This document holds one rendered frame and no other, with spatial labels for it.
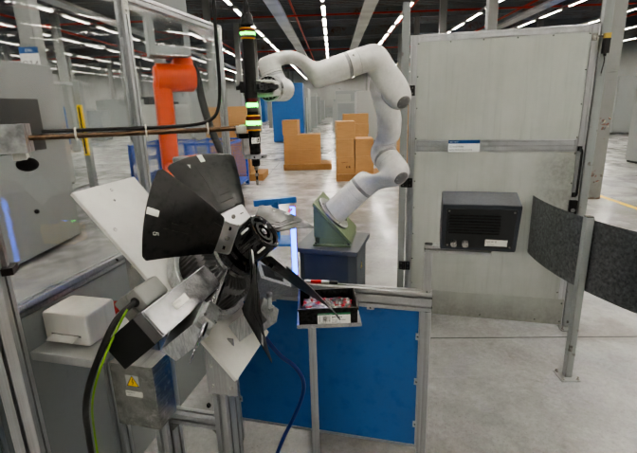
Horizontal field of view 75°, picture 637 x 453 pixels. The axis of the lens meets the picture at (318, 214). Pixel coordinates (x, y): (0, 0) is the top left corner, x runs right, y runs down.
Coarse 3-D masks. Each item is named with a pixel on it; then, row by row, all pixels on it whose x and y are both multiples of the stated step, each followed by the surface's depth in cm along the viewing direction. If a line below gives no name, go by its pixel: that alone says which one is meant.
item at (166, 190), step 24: (168, 192) 102; (192, 192) 108; (144, 216) 96; (168, 216) 101; (192, 216) 107; (216, 216) 113; (144, 240) 96; (168, 240) 101; (192, 240) 108; (216, 240) 114
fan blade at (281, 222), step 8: (264, 208) 155; (272, 208) 156; (264, 216) 149; (272, 216) 149; (280, 216) 150; (288, 216) 153; (296, 216) 156; (272, 224) 141; (280, 224) 142; (288, 224) 144; (296, 224) 147; (304, 224) 151
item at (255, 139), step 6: (246, 6) 116; (246, 12) 116; (246, 18) 116; (252, 18) 117; (246, 24) 116; (252, 24) 117; (252, 132) 124; (258, 132) 125; (252, 138) 124; (258, 138) 125; (252, 144) 125; (258, 144) 125; (252, 150) 125; (258, 150) 126; (252, 162) 127; (258, 162) 127
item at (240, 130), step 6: (240, 126) 122; (240, 132) 123; (240, 138) 123; (246, 138) 124; (246, 144) 124; (246, 150) 125; (246, 156) 125; (252, 156) 124; (258, 156) 124; (264, 156) 126
